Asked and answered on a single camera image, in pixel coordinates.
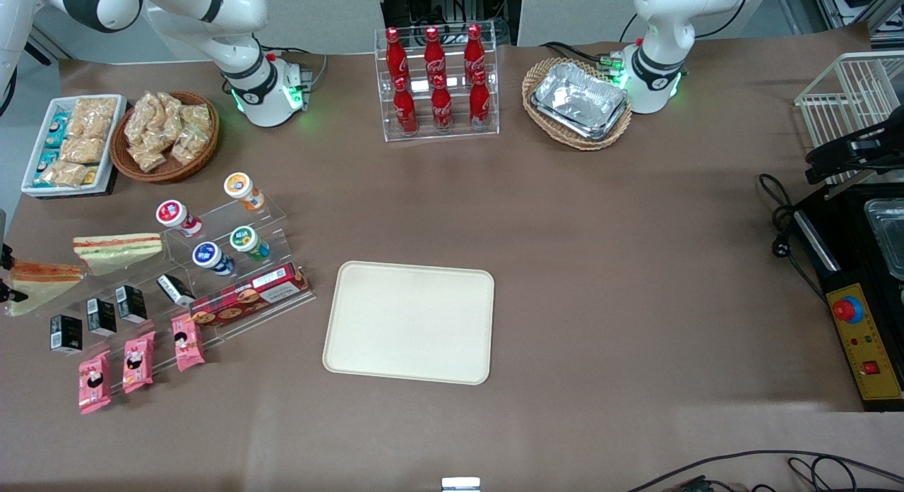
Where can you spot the white rectangular snack dish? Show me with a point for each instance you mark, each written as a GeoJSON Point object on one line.
{"type": "Point", "coordinates": [116, 125]}

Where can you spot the red emergency stop button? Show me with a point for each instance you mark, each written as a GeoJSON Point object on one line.
{"type": "Point", "coordinates": [847, 309]}

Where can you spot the brown wicker snack basket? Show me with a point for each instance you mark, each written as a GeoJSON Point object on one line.
{"type": "Point", "coordinates": [205, 150]}

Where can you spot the clear bag of puffed snacks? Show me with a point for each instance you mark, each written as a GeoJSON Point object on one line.
{"type": "Point", "coordinates": [189, 147]}
{"type": "Point", "coordinates": [168, 118]}
{"type": "Point", "coordinates": [140, 121]}
{"type": "Point", "coordinates": [196, 119]}
{"type": "Point", "coordinates": [147, 158]}

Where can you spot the light wicker container basket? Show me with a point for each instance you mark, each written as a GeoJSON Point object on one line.
{"type": "Point", "coordinates": [579, 143]}

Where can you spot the yogurt cup red lid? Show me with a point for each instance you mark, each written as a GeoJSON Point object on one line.
{"type": "Point", "coordinates": [173, 214]}

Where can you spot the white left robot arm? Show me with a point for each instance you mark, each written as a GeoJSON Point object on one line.
{"type": "Point", "coordinates": [660, 54]}

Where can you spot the small blue snack packet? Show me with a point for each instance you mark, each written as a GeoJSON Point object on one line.
{"type": "Point", "coordinates": [56, 130]}
{"type": "Point", "coordinates": [48, 160]}

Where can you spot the small yellow snack packet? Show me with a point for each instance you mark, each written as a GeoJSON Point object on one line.
{"type": "Point", "coordinates": [91, 175]}

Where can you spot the yogurt cup blue lid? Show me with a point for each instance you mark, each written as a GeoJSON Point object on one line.
{"type": "Point", "coordinates": [207, 255]}

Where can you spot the cream plastic serving tray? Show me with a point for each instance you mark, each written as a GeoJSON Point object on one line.
{"type": "Point", "coordinates": [409, 322]}

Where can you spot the clear bag of rice crackers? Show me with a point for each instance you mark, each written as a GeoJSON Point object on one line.
{"type": "Point", "coordinates": [63, 174]}
{"type": "Point", "coordinates": [83, 151]}
{"type": "Point", "coordinates": [95, 114]}

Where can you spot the wrapped sandwich green red filling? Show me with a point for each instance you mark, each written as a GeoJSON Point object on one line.
{"type": "Point", "coordinates": [116, 250]}

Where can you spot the yogurt cup green lid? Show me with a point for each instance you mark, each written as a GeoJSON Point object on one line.
{"type": "Point", "coordinates": [245, 239]}

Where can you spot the black sealing machine yellow panel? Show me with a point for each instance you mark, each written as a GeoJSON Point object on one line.
{"type": "Point", "coordinates": [865, 351]}

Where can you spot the pink snack packet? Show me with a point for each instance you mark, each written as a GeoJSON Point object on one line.
{"type": "Point", "coordinates": [188, 342]}
{"type": "Point", "coordinates": [94, 382]}
{"type": "Point", "coordinates": [138, 363]}

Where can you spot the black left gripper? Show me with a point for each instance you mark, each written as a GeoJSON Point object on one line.
{"type": "Point", "coordinates": [878, 143]}

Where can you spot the aluminium foil container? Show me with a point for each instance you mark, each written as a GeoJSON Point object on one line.
{"type": "Point", "coordinates": [575, 97]}
{"type": "Point", "coordinates": [600, 134]}

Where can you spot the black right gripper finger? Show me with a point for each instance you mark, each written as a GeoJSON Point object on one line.
{"type": "Point", "coordinates": [6, 256]}
{"type": "Point", "coordinates": [10, 293]}

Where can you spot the clear acrylic stepped display stand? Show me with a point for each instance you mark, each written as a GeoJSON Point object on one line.
{"type": "Point", "coordinates": [212, 220]}

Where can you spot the red cola bottle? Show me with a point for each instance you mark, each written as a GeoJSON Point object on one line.
{"type": "Point", "coordinates": [474, 54]}
{"type": "Point", "coordinates": [434, 58]}
{"type": "Point", "coordinates": [405, 111]}
{"type": "Point", "coordinates": [397, 58]}
{"type": "Point", "coordinates": [442, 109]}
{"type": "Point", "coordinates": [479, 104]}

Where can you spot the black equipment rack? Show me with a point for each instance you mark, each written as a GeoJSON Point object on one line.
{"type": "Point", "coordinates": [452, 5]}

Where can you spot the sandwich orange filling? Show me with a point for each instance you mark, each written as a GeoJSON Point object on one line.
{"type": "Point", "coordinates": [46, 280]}

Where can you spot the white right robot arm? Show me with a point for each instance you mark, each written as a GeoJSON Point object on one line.
{"type": "Point", "coordinates": [240, 61]}

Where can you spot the clear acrylic bottle rack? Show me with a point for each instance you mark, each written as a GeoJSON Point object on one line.
{"type": "Point", "coordinates": [455, 133]}

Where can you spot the metal tray in machine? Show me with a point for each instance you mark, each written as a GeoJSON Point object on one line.
{"type": "Point", "coordinates": [890, 234]}

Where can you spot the yogurt cup orange lid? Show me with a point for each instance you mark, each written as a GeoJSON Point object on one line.
{"type": "Point", "coordinates": [240, 186]}

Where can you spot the red tartan cookie box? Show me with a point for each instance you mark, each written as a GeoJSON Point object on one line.
{"type": "Point", "coordinates": [247, 296]}

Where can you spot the small black snack box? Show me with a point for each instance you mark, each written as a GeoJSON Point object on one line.
{"type": "Point", "coordinates": [102, 317]}
{"type": "Point", "coordinates": [66, 334]}
{"type": "Point", "coordinates": [131, 303]}
{"type": "Point", "coordinates": [175, 289]}

